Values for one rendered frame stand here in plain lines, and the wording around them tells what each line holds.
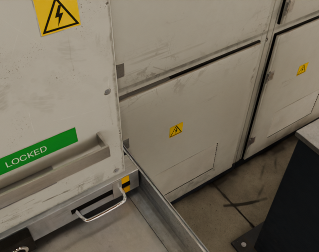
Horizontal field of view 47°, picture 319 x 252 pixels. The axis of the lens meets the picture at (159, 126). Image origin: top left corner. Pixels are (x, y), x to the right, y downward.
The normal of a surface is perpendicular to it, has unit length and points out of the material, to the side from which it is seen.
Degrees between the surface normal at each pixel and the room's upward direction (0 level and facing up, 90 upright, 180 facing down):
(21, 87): 90
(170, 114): 90
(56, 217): 90
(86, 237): 0
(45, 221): 90
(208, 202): 0
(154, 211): 0
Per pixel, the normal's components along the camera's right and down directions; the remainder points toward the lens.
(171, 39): 0.56, 0.60
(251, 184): 0.01, -0.70
